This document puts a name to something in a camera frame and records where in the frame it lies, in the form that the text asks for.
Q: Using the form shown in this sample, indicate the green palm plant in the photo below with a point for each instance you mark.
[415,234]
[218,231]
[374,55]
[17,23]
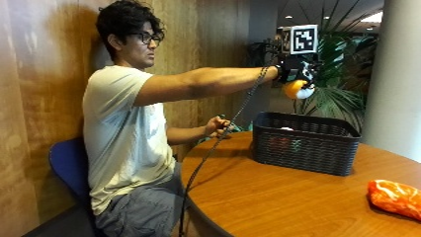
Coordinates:
[338,79]

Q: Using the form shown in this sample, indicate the blue chair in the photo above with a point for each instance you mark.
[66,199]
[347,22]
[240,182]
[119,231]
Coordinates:
[70,171]

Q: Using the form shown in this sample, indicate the white marker cube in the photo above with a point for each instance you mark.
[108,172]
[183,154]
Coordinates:
[302,39]

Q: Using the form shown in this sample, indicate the orange and white plush toy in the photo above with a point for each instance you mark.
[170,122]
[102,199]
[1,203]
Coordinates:
[395,197]

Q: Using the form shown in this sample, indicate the white round pillar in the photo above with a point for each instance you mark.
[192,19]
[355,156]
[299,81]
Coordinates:
[395,79]

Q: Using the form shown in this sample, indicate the dark woven plastic basket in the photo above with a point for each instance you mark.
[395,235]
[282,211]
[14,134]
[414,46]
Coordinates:
[307,144]

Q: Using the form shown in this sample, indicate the black-framed glasses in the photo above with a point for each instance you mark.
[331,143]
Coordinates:
[147,38]

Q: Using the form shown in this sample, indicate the the person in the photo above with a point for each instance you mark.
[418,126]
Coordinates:
[123,131]

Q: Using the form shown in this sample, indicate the red toy in basket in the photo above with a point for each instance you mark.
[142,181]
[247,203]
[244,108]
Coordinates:
[280,142]

